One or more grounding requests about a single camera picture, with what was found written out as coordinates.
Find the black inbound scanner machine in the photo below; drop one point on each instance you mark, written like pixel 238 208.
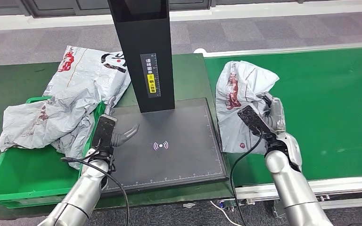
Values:
pixel 174 156

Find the large grey mailer black print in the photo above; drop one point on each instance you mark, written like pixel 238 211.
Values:
pixel 87 73

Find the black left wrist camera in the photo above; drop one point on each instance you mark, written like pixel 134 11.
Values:
pixel 103 131

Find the green plastic crate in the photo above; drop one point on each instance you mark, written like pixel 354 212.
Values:
pixel 28 181

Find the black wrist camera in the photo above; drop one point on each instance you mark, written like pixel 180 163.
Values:
pixel 256 123
pixel 103 131

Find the green conveyor belt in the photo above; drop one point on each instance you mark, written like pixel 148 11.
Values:
pixel 324 93

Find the small white tab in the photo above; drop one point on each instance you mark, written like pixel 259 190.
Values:
pixel 189 205

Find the grey mailer parcel red print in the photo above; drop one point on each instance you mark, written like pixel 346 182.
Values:
pixel 43 121
pixel 240 93
pixel 74 140

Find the small green circuit board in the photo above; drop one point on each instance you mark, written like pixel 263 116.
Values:
pixel 231 204

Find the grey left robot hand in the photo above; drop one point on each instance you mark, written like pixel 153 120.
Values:
pixel 121 135

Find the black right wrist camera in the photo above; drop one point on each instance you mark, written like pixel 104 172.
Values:
pixel 256 123

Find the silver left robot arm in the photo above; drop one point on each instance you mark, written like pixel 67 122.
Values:
pixel 81 193

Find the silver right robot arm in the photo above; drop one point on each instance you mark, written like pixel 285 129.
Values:
pixel 290 187

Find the white round cap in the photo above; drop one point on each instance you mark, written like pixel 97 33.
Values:
pixel 199 50

